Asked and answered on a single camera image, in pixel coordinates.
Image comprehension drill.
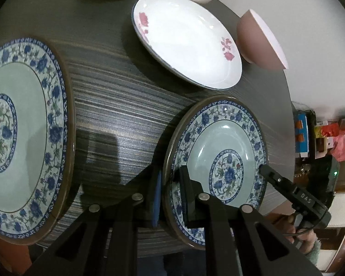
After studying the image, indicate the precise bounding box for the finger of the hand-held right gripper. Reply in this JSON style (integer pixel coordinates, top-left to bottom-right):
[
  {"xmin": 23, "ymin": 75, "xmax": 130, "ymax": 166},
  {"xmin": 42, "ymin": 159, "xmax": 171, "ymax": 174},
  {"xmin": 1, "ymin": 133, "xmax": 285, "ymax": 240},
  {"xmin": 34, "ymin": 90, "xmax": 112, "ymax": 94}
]
[{"xmin": 259, "ymin": 164, "xmax": 299, "ymax": 206}]

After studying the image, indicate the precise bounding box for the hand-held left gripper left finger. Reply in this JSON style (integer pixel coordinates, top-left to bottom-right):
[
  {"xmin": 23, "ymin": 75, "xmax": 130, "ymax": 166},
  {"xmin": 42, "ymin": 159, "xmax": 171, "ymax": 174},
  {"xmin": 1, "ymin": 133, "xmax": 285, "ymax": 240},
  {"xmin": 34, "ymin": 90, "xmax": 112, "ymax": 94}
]
[{"xmin": 23, "ymin": 171, "xmax": 163, "ymax": 276}]

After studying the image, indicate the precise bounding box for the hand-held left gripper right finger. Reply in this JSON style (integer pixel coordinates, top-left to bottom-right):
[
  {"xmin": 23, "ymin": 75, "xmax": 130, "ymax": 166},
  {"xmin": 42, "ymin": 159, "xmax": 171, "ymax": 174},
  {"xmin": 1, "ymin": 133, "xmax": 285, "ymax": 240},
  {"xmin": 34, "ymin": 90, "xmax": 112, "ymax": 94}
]
[{"xmin": 172, "ymin": 165, "xmax": 322, "ymax": 276}]

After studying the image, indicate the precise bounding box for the small blue floral plate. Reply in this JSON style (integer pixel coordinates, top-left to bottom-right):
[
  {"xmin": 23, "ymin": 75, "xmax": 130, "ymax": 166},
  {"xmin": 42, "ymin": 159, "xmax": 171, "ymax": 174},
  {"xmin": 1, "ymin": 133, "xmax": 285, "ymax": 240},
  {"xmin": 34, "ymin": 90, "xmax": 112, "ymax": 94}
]
[{"xmin": 162, "ymin": 96, "xmax": 268, "ymax": 250}]

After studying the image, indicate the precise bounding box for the large pink bowl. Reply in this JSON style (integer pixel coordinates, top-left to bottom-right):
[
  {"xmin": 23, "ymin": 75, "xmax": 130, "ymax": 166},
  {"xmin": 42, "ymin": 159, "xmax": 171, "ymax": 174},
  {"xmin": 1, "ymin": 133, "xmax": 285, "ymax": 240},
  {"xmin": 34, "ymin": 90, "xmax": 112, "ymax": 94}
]
[{"xmin": 236, "ymin": 9, "xmax": 289, "ymax": 70}]

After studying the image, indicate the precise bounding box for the white plate with pink flowers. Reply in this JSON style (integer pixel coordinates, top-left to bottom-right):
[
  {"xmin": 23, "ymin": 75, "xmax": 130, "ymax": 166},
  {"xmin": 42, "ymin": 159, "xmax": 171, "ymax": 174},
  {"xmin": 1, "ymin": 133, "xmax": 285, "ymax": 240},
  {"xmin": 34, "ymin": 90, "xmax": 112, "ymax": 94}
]
[{"xmin": 132, "ymin": 0, "xmax": 242, "ymax": 89}]

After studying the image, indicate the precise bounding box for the person's right forearm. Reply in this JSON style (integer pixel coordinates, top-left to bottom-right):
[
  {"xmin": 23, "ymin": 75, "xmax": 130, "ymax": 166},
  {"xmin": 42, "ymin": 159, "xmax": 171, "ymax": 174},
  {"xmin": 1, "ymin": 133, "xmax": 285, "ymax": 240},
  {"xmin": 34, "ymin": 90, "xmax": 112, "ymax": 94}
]
[{"xmin": 300, "ymin": 234, "xmax": 323, "ymax": 266}]

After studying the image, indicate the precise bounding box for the person's right hand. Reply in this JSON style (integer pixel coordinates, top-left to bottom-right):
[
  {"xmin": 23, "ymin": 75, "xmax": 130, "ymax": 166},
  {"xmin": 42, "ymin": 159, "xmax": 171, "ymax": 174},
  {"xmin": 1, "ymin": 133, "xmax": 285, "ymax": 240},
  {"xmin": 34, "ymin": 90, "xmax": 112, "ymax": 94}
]
[{"xmin": 269, "ymin": 207, "xmax": 319, "ymax": 249}]

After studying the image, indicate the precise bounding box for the white radiator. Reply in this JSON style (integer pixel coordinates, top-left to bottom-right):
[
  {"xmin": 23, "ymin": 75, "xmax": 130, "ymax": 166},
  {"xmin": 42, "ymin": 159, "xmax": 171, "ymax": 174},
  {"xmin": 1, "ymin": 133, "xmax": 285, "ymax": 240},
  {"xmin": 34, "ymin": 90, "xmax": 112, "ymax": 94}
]
[{"xmin": 328, "ymin": 193, "xmax": 345, "ymax": 228}]

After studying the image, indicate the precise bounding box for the black device with green light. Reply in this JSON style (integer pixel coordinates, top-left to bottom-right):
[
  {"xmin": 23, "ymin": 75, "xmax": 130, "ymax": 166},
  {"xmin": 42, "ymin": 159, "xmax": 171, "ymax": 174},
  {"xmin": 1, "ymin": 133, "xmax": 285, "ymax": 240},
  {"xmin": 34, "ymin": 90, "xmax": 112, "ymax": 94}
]
[{"xmin": 316, "ymin": 156, "xmax": 341, "ymax": 194}]

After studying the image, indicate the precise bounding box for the blue cardboard box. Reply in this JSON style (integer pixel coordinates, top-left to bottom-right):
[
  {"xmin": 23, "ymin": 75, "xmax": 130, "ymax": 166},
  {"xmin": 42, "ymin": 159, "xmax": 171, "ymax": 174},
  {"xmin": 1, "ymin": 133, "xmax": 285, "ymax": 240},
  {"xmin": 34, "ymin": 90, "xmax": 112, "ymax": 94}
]
[{"xmin": 294, "ymin": 112, "xmax": 310, "ymax": 158}]

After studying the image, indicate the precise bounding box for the pink plastic bag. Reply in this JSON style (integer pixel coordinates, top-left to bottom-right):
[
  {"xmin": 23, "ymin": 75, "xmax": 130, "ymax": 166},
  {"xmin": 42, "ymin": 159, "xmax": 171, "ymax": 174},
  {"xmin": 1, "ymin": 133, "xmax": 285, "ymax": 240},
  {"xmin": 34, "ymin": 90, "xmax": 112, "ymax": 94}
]
[{"xmin": 330, "ymin": 129, "xmax": 345, "ymax": 162}]

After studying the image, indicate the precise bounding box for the large blue floral plate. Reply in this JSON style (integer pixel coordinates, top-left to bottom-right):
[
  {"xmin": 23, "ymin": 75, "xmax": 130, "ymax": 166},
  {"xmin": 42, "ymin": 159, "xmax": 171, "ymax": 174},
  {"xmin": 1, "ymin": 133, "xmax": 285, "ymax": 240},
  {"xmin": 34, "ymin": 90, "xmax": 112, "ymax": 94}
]
[{"xmin": 0, "ymin": 37, "xmax": 77, "ymax": 246}]

